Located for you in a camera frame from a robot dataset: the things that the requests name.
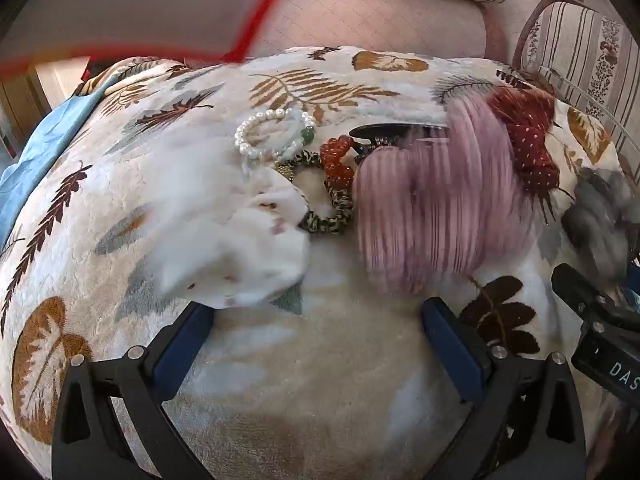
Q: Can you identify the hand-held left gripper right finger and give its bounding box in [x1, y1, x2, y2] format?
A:
[421, 297, 587, 480]

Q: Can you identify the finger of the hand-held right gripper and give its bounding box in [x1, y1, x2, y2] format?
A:
[551, 263, 621, 322]

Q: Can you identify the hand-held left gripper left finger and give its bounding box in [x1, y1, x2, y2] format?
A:
[51, 302, 216, 480]

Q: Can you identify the grey sheer scrunchie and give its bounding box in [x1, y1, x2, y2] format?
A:
[560, 167, 636, 288]

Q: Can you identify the white dotted scrunchie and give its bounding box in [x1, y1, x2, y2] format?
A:
[145, 165, 311, 309]

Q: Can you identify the red plaid scrunchie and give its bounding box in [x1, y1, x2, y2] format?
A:
[352, 92, 535, 297]

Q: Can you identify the leopard print scrunchie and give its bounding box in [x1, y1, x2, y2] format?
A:
[274, 151, 357, 235]

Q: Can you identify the red cardboard box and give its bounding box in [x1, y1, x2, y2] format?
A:
[0, 0, 301, 77]

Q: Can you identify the leaf print blanket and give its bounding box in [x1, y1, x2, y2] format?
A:
[0, 45, 640, 480]

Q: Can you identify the red dotted scrunchie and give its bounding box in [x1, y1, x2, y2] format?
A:
[487, 87, 563, 192]

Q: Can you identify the black hair clip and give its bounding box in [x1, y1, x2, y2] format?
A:
[349, 124, 449, 161]

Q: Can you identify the striped floral sofa backrest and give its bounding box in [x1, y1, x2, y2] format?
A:
[519, 0, 640, 128]

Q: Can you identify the blue cloth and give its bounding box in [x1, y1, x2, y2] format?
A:
[0, 80, 117, 252]

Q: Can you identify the pink cushion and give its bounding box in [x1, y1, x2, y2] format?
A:
[249, 0, 489, 62]

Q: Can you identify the thin curved wire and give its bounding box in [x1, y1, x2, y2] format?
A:
[547, 67, 640, 138]

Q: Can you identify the red bead bracelet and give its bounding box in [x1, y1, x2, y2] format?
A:
[320, 136, 359, 194]

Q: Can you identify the white pearl bracelet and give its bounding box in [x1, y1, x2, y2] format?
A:
[234, 108, 317, 159]

